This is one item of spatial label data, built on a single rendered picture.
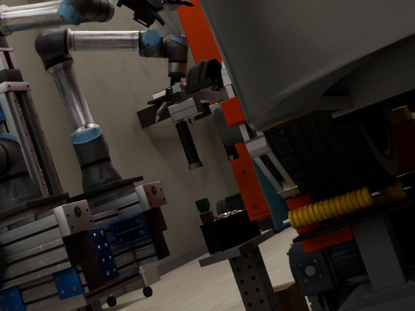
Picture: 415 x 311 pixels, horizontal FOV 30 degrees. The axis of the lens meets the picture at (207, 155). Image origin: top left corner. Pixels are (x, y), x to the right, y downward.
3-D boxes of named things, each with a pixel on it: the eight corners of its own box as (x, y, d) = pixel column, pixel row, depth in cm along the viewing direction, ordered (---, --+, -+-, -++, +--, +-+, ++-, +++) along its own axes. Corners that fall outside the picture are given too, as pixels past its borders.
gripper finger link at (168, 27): (173, 47, 218) (155, 23, 220) (182, 34, 214) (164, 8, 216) (165, 50, 216) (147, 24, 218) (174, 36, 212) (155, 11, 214)
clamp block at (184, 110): (198, 112, 228) (192, 95, 228) (171, 123, 231) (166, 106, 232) (204, 111, 233) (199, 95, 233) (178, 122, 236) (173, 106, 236)
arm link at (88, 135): (78, 166, 281) (66, 131, 282) (81, 168, 295) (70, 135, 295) (109, 155, 282) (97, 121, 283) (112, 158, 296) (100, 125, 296)
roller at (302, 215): (381, 203, 215) (373, 183, 215) (284, 233, 226) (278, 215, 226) (384, 200, 220) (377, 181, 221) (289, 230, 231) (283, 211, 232)
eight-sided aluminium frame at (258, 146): (287, 199, 212) (222, 14, 215) (265, 206, 214) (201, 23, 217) (330, 179, 262) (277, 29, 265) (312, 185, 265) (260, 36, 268)
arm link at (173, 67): (169, 63, 311) (189, 64, 310) (168, 74, 311) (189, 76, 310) (167, 62, 303) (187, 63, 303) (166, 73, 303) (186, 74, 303)
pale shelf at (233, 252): (241, 255, 281) (238, 247, 281) (200, 267, 287) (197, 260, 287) (275, 235, 321) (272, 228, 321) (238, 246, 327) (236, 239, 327)
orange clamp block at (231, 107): (262, 116, 213) (252, 117, 205) (237, 126, 216) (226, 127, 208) (254, 92, 213) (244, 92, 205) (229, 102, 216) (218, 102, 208)
